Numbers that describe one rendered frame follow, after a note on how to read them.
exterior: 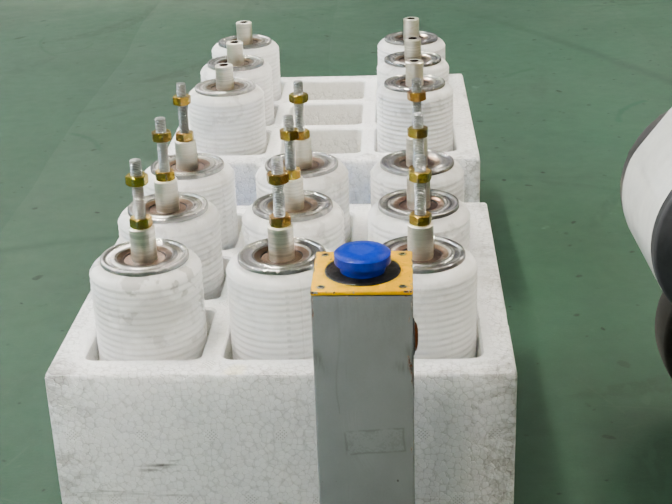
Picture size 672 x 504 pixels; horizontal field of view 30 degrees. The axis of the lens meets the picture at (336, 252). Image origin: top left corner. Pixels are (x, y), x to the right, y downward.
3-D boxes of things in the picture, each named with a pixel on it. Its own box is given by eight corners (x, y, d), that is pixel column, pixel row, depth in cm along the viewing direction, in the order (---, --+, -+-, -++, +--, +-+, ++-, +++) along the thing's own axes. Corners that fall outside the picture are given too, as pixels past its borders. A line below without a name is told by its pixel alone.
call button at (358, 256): (391, 264, 90) (391, 238, 89) (391, 288, 86) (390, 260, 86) (335, 265, 90) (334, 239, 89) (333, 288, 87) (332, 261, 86)
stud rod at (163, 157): (167, 192, 118) (160, 115, 115) (174, 194, 118) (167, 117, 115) (159, 195, 118) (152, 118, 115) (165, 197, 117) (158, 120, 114)
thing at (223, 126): (274, 209, 168) (267, 77, 161) (267, 236, 159) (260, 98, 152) (202, 210, 168) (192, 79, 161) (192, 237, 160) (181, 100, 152)
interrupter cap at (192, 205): (163, 192, 123) (162, 186, 123) (224, 205, 119) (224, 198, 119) (111, 218, 117) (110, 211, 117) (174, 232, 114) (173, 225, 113)
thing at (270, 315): (355, 459, 111) (350, 272, 104) (248, 476, 109) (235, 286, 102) (330, 406, 119) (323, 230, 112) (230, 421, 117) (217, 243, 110)
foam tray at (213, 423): (484, 347, 144) (486, 201, 137) (512, 556, 109) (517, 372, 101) (148, 349, 146) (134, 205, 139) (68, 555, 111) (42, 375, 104)
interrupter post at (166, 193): (166, 205, 120) (163, 173, 119) (186, 209, 119) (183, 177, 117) (150, 213, 118) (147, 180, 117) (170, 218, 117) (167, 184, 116)
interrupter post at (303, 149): (310, 163, 130) (309, 133, 129) (315, 171, 128) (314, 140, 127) (287, 166, 129) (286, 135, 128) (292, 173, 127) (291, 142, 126)
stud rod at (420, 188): (412, 240, 106) (411, 155, 103) (420, 237, 106) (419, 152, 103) (420, 243, 105) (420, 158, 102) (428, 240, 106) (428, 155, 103)
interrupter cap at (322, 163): (328, 153, 133) (328, 147, 133) (346, 176, 126) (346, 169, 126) (258, 161, 131) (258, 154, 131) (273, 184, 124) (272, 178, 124)
